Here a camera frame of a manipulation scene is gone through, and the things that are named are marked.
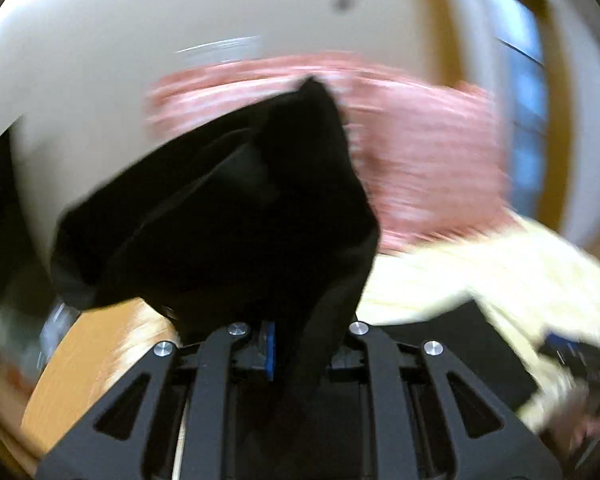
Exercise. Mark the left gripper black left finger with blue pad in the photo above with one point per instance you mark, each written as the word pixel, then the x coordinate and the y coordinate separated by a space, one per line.
pixel 165 418

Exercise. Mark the black pants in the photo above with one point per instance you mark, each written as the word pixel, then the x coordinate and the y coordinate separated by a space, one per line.
pixel 256 218

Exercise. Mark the wooden window frame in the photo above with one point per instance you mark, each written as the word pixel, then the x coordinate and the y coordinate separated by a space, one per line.
pixel 538 99

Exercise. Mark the clutter on side shelf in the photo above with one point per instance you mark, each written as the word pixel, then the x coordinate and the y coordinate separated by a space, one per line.
pixel 33 322

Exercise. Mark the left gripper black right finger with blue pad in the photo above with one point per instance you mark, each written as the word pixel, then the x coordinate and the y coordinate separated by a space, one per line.
pixel 418 412

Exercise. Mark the black television screen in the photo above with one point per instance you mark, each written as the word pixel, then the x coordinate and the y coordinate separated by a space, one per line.
pixel 16 248

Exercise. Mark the pink polka dot rear pillow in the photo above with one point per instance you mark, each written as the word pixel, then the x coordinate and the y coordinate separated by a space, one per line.
pixel 431 160

